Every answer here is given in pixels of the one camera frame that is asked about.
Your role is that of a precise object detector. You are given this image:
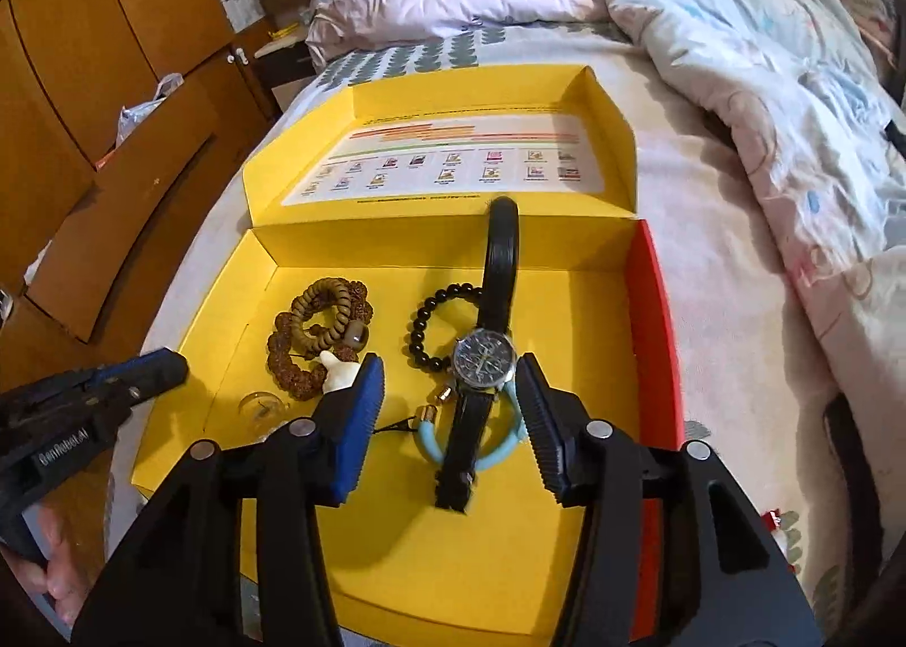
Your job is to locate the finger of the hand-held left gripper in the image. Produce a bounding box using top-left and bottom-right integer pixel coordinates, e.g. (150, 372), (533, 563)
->
(85, 348), (191, 402)

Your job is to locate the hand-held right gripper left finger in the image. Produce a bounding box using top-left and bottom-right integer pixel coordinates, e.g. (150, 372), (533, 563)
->
(71, 353), (387, 647)

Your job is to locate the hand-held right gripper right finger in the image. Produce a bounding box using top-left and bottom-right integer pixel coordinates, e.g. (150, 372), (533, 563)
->
(514, 353), (826, 647)

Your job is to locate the light blue cord bracelet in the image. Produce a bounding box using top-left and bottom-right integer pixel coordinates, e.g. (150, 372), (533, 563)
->
(412, 387), (531, 474)

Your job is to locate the clear plastic ornament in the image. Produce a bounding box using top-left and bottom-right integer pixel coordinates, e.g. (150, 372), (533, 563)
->
(239, 390), (291, 439)

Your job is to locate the brown rough bead bracelet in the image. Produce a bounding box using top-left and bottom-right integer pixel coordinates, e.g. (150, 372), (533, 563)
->
(266, 279), (376, 400)

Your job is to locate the black bead bracelet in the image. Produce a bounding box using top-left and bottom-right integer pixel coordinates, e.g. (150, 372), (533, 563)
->
(407, 284), (486, 374)

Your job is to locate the yellow cardboard box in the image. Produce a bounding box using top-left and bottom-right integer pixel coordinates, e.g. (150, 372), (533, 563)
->
(131, 65), (686, 647)

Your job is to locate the olive wooden bead bracelet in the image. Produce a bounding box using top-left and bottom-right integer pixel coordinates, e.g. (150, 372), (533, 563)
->
(289, 277), (370, 365)

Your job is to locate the black strap wristwatch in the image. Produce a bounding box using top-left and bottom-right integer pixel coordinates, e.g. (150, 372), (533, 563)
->
(434, 196), (523, 515)

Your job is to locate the person's left hand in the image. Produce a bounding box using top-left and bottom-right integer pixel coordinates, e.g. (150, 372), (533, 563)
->
(14, 509), (107, 628)

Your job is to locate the plastic bag in drawer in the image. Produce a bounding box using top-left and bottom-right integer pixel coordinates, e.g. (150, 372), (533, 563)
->
(117, 72), (185, 145)

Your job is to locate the wooden wardrobe with drawers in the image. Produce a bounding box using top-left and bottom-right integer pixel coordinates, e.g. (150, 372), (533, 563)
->
(0, 0), (284, 344)

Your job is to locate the wooden nightstand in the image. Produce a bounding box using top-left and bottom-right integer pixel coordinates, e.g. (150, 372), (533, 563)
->
(251, 17), (319, 103)

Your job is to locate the white carton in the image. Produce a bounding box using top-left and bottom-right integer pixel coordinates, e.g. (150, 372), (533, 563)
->
(216, 0), (266, 29)

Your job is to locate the light blue printed quilt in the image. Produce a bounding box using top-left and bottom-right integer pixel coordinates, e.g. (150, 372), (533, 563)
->
(559, 0), (906, 408)

